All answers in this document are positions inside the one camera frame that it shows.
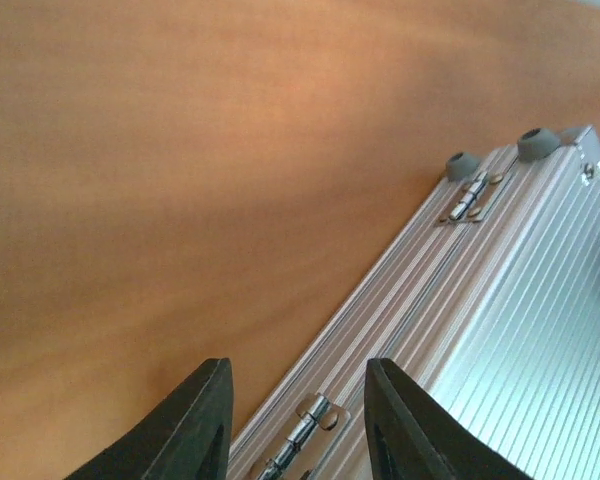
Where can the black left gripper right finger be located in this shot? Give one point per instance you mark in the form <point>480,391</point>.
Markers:
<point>410,436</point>

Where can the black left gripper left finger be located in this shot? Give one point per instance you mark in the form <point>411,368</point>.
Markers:
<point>186,436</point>

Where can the aluminium poker case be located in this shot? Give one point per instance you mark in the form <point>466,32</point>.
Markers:
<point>489,298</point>

